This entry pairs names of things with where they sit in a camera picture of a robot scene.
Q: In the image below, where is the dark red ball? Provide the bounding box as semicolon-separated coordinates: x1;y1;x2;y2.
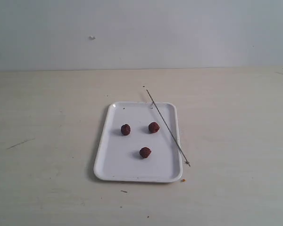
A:
148;122;160;133
139;147;151;159
120;124;131;136

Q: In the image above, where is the thin metal skewer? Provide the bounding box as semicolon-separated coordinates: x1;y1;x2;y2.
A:
146;89;191;167

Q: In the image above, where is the dark red ball front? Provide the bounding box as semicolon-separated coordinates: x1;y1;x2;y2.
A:
139;147;151;159

